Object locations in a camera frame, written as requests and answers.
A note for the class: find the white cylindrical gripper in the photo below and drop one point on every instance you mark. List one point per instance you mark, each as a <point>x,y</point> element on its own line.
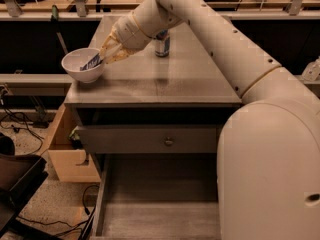
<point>130,34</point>

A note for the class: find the blue rxbar blueberry bar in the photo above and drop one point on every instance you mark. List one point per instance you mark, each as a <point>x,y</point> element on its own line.
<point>93,62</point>

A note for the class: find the white bowl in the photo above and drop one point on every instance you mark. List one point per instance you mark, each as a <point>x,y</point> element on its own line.
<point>73,62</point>

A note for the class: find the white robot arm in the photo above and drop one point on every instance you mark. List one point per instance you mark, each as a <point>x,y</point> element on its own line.
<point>268,157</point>

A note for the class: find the grey metal counter cabinet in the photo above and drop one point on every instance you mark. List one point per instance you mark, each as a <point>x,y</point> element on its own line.
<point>185,88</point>

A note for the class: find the upper grey drawer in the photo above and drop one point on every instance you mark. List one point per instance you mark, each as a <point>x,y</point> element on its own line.
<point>142,139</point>

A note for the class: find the round drawer knob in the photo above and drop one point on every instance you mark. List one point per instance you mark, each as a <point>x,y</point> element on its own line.
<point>168,141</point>

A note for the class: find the light wooden box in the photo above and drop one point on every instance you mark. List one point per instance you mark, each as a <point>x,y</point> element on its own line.
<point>70,164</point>

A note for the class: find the open lower grey drawer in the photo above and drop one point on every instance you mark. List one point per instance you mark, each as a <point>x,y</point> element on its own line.
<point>158,197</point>

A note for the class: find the black bin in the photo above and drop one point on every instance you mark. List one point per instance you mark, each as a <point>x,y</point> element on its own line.
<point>20,177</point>

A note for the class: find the green handled tool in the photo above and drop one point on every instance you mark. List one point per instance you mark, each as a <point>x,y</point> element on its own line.
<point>56,22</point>

